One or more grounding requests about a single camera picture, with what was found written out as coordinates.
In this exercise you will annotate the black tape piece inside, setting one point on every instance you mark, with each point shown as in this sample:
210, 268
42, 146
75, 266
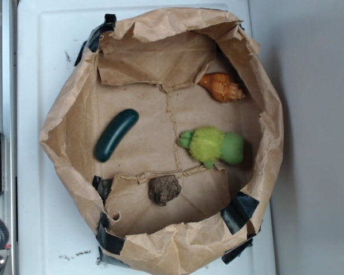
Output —
102, 186

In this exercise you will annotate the black tape piece bottom-left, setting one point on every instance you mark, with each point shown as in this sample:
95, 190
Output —
109, 243

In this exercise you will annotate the black tape piece bottom-right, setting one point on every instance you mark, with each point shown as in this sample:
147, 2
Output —
232, 254

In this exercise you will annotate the dark green toy cucumber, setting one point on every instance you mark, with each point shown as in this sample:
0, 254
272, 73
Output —
114, 132

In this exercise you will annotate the green plush toy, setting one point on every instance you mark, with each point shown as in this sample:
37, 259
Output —
210, 144

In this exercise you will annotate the orange conch seashell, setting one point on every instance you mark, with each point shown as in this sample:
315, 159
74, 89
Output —
221, 88

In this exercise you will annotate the black tape piece top-left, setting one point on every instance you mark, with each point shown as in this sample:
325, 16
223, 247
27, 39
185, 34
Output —
92, 43

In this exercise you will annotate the aluminium frame rail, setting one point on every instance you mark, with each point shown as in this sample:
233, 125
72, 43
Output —
8, 104

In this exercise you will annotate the brown rough rock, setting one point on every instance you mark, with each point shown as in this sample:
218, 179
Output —
163, 189

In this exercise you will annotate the brown paper bag tray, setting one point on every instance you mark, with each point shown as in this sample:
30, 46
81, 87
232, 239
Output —
152, 64

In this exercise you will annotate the black tape piece right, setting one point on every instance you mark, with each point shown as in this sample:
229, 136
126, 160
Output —
239, 211

